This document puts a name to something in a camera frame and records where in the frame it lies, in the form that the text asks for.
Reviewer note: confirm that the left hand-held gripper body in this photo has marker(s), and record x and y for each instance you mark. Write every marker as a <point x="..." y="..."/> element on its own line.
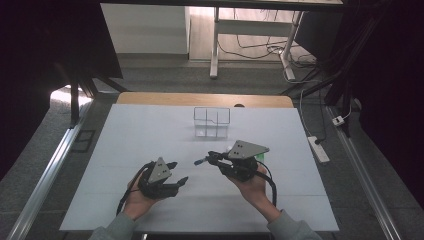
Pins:
<point x="156" y="190"/>

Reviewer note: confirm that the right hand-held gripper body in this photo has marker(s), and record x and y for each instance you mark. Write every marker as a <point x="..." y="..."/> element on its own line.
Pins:
<point x="241" y="168"/>

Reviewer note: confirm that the clear plastic pen holder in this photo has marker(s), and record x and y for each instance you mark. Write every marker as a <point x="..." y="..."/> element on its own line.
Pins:
<point x="212" y="122"/>

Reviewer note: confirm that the person's left hand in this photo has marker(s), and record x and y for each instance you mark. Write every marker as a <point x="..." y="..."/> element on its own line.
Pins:
<point x="138" y="203"/>

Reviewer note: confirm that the person's right hand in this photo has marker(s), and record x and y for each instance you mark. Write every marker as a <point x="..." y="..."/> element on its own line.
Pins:
<point x="255" y="191"/>

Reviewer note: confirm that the white table cover sheet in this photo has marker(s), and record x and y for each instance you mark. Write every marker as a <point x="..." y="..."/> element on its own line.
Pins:
<point x="133" y="133"/>

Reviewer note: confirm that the black table grommet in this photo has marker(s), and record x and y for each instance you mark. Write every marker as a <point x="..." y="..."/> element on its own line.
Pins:
<point x="239" y="105"/>

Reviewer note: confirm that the white power strip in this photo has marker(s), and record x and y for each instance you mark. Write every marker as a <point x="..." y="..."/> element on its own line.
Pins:
<point x="319" y="150"/>

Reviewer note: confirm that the black floor outlet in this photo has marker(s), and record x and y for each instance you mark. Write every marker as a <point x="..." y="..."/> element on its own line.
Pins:
<point x="83" y="140"/>

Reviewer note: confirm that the small white plug adapter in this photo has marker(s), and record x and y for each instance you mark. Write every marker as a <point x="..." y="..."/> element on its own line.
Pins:
<point x="338" y="120"/>

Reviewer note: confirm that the black stand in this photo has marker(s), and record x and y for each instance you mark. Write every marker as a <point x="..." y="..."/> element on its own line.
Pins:
<point x="346" y="83"/>
<point x="75" y="103"/>

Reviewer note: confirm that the white cabinet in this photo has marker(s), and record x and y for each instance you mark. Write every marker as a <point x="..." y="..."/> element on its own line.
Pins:
<point x="146" y="30"/>

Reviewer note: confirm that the aluminium rail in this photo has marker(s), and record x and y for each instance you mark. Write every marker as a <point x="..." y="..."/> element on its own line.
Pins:
<point x="43" y="183"/>
<point x="366" y="180"/>

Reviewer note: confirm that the white desk frame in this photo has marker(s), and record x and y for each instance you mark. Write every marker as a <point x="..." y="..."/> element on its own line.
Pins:
<point x="253" y="27"/>

